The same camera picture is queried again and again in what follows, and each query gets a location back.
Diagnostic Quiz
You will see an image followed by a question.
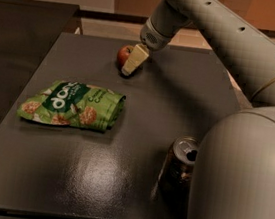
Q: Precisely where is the red apple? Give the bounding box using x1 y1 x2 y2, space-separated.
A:
117 45 133 68

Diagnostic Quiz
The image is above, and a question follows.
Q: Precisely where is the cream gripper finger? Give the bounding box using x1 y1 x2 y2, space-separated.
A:
120 43 150 76

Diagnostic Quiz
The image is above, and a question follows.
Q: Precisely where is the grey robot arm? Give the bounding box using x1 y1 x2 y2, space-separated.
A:
140 0 275 219

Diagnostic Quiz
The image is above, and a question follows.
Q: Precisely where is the green snack bag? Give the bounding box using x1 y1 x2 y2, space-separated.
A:
17 80 126 132

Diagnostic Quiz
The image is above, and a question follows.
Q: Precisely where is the open aluminium soda can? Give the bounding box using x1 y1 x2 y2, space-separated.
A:
158 136 199 199

